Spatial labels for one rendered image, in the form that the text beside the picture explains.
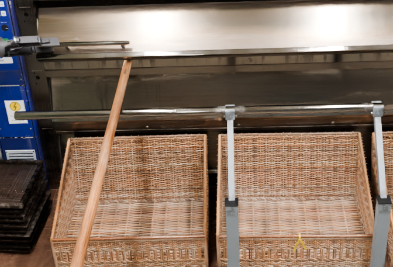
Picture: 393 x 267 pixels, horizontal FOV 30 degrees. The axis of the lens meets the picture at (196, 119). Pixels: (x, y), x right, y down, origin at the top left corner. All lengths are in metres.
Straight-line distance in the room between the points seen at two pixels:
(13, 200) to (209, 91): 0.83
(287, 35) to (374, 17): 0.31
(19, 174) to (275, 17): 1.13
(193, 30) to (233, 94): 0.32
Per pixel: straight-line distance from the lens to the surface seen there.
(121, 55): 2.64
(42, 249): 2.85
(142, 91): 2.83
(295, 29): 2.66
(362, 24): 2.69
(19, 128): 2.96
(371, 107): 2.44
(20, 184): 2.82
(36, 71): 2.85
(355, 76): 2.83
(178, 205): 2.94
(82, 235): 1.90
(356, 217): 2.90
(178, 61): 2.74
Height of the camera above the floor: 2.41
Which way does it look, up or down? 32 degrees down
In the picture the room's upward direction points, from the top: 3 degrees counter-clockwise
